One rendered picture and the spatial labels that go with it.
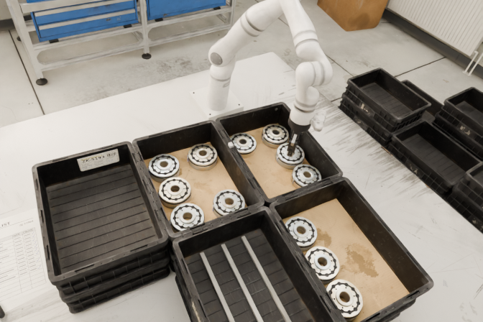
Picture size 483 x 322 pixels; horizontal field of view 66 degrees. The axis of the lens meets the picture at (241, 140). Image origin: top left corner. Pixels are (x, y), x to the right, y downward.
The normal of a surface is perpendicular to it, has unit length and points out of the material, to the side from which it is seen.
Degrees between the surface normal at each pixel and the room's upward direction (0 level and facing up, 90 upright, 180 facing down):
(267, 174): 0
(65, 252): 0
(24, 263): 0
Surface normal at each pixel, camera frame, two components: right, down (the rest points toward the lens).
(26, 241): 0.11, -0.70
